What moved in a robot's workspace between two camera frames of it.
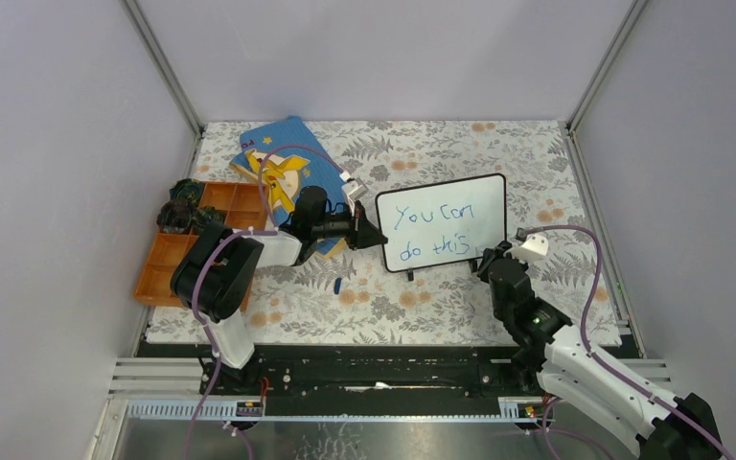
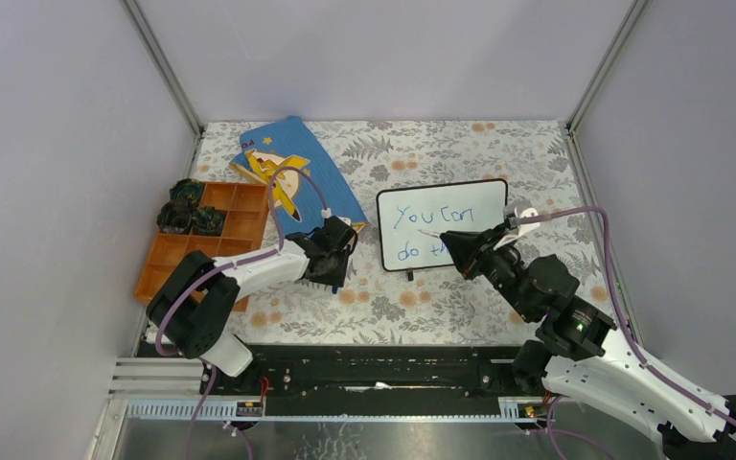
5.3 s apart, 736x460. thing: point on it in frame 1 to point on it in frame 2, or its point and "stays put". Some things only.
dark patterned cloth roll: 174,217 stays put
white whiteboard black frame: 440,223 stays put
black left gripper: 368,235 to 335,280
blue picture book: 304,188 stays put
